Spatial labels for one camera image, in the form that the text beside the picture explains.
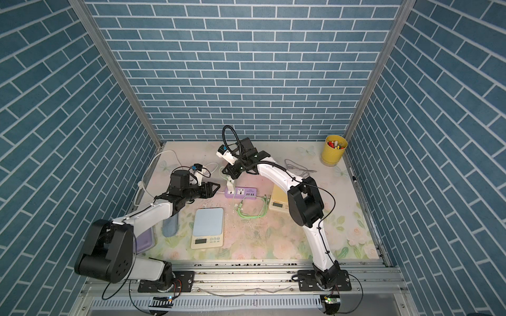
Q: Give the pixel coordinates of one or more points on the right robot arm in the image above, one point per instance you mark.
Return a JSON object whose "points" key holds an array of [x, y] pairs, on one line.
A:
{"points": [[306, 206]]}

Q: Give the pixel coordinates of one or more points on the yellow pen cup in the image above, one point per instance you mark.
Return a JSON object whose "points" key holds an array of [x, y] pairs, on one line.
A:
{"points": [[333, 150]]}

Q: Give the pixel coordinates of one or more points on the white charger adapter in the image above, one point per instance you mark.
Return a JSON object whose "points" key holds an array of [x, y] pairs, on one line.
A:
{"points": [[230, 186]]}

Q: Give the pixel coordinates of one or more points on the aluminium rail frame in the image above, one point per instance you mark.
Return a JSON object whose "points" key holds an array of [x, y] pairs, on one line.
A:
{"points": [[258, 287]]}

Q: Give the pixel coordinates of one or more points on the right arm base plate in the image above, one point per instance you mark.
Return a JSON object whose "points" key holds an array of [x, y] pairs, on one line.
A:
{"points": [[308, 282]]}

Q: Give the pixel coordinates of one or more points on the purple case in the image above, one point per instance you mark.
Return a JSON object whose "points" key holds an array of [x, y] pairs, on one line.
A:
{"points": [[145, 241]]}

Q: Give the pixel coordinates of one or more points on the grey blue case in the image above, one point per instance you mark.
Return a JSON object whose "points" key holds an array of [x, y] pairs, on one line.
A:
{"points": [[170, 226]]}

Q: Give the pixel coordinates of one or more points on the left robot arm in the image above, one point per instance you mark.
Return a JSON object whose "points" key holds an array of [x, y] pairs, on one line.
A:
{"points": [[109, 251]]}

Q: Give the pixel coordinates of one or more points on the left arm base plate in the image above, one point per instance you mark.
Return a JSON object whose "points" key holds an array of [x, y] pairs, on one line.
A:
{"points": [[178, 282]]}

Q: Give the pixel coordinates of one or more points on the yellow electronic scale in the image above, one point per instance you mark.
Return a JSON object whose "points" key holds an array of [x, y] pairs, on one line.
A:
{"points": [[279, 200]]}

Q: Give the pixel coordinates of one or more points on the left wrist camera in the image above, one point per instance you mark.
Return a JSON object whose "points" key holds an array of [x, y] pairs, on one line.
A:
{"points": [[197, 171]]}

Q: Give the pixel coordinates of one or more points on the blue electronic scale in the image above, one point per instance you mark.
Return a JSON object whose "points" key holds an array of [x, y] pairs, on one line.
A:
{"points": [[208, 229]]}

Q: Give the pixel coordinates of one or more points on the purple power strip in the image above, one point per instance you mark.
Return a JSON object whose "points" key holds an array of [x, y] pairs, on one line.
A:
{"points": [[241, 193]]}

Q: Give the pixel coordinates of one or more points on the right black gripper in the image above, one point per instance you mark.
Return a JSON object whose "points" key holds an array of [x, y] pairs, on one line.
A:
{"points": [[231, 172]]}

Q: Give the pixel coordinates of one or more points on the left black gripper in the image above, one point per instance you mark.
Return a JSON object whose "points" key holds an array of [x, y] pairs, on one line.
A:
{"points": [[205, 187]]}

